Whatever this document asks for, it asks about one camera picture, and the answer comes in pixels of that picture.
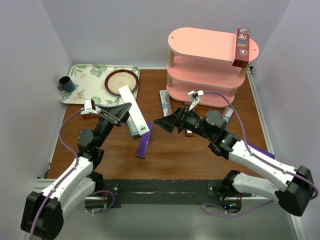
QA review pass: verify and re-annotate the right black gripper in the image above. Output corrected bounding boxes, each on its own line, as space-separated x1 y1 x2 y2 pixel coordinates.
153 105 213 141

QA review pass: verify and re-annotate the brown rimmed beige plate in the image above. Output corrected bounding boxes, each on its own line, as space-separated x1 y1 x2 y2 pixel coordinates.
104 69 139 96

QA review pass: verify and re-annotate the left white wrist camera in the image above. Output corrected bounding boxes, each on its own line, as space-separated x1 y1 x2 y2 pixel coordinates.
80 99 101 115

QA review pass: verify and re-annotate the silver toothpaste box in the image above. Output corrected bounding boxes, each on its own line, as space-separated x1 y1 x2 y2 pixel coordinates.
159 90 173 117
222 107 234 123
184 101 196 138

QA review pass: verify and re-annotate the red toothpaste box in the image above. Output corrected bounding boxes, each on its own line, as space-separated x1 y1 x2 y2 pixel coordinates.
118 85 150 136
80 103 116 120
232 27 251 68

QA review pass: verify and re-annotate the blue toothpaste box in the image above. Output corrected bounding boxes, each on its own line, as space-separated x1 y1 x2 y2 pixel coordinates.
126 116 140 138

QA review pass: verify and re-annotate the floral serving tray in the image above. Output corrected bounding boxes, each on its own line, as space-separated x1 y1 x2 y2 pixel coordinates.
60 64 140 105

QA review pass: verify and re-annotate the pink three-tier shelf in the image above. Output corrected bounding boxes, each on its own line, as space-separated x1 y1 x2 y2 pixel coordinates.
166 27 260 108

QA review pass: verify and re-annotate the silver toothpaste box middle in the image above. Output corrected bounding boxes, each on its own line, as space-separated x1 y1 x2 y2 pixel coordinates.
184 101 196 138

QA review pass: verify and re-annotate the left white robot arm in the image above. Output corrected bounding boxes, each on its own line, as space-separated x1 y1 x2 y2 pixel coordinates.
20 99 132 240

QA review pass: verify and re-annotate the purple toothpaste box centre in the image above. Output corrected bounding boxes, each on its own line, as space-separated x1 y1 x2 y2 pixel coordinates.
136 122 154 159

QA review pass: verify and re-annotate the silver toothpaste box right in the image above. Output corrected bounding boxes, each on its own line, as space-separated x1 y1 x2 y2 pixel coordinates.
222 107 234 123

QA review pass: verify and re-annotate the purple toothpaste box right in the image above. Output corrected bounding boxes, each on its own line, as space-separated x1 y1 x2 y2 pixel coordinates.
248 143 276 160

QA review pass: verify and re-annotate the purple toothpaste box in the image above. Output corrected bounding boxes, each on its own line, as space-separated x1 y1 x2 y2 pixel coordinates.
248 143 276 160
136 122 154 159

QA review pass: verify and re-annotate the dark blue mug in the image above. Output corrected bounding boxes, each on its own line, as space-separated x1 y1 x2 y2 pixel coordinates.
58 76 75 93

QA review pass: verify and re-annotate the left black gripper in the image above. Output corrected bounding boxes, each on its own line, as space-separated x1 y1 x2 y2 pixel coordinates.
94 102 134 148

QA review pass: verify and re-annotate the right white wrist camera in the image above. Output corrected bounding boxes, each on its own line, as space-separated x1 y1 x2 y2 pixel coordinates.
188 90 204 111

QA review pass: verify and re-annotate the silver toothpaste box left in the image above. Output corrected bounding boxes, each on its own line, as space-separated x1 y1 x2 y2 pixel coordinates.
159 90 173 117

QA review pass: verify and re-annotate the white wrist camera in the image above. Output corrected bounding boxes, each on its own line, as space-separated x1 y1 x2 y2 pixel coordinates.
80 99 101 115
188 90 204 111

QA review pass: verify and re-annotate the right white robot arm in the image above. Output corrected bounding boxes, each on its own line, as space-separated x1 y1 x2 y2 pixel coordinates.
154 107 317 217

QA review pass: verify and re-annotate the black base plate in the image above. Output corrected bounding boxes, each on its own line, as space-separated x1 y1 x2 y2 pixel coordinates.
84 178 253 210

